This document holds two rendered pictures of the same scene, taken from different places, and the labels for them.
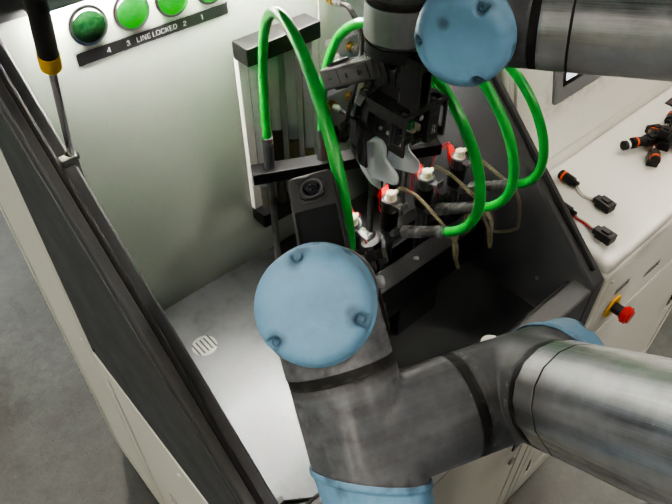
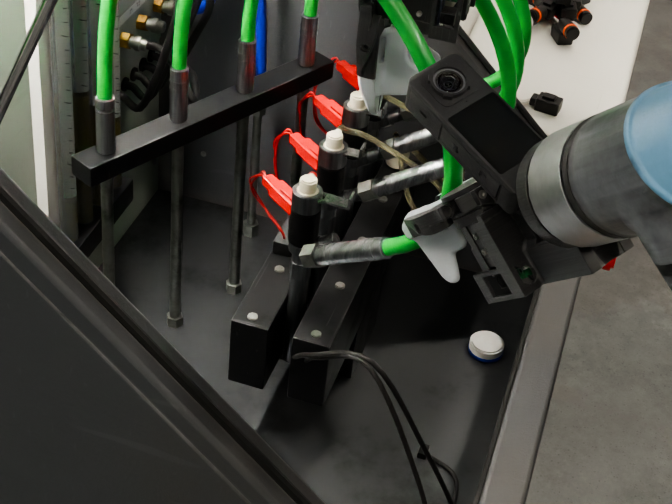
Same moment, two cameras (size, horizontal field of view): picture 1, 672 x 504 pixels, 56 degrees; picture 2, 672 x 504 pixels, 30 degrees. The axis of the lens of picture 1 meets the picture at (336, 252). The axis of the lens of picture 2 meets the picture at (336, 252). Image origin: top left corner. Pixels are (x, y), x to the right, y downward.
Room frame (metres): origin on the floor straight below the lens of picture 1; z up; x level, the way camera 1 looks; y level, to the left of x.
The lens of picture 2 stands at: (-0.09, 0.49, 1.78)
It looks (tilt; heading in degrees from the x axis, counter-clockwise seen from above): 38 degrees down; 325
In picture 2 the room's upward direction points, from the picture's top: 7 degrees clockwise
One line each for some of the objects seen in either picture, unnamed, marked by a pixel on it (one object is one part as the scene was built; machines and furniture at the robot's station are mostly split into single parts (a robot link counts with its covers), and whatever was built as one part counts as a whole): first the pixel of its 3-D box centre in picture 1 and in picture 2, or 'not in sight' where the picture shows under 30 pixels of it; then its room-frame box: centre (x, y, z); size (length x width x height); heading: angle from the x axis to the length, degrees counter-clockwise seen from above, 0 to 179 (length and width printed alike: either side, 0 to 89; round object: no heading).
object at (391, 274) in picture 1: (399, 278); (327, 286); (0.77, -0.11, 0.91); 0.34 x 0.10 x 0.15; 132
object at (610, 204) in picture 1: (585, 190); (513, 92); (0.91, -0.46, 0.99); 0.12 x 0.02 x 0.02; 34
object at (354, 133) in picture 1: (368, 132); (374, 24); (0.64, -0.04, 1.31); 0.05 x 0.02 x 0.09; 132
